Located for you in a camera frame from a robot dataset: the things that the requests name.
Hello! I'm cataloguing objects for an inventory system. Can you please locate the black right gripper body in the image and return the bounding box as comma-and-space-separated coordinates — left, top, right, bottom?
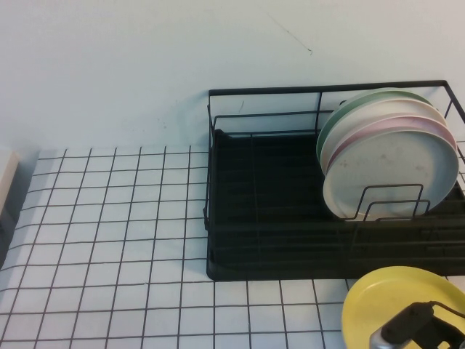
381, 300, 465, 349

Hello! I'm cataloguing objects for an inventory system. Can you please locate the yellow plate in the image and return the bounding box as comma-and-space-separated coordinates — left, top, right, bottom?
341, 265, 465, 349

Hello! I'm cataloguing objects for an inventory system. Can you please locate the pale grey plate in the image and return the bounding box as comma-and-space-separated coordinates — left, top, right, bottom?
322, 125, 460, 222

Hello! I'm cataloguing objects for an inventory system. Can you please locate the pink plate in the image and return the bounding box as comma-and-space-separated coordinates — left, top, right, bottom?
328, 112, 458, 169

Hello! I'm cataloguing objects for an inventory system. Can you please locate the green plate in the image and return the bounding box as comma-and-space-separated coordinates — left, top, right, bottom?
315, 87, 435, 164

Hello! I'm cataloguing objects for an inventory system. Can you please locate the cream white plate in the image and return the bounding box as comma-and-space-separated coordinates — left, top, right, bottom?
319, 97, 448, 172

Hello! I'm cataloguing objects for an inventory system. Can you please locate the black plastic drip tray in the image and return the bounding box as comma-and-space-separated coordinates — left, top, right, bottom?
206, 127, 465, 281

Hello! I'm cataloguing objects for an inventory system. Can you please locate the white grid pattern tablecloth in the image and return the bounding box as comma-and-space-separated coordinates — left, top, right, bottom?
0, 145, 465, 349

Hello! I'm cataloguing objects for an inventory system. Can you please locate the beige board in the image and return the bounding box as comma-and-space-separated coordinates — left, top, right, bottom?
0, 145, 21, 222

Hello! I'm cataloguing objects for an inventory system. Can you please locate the black cable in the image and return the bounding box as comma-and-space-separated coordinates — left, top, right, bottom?
433, 302, 465, 324

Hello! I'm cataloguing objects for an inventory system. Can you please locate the black wire dish rack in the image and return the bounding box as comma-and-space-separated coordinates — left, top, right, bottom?
205, 79, 465, 281

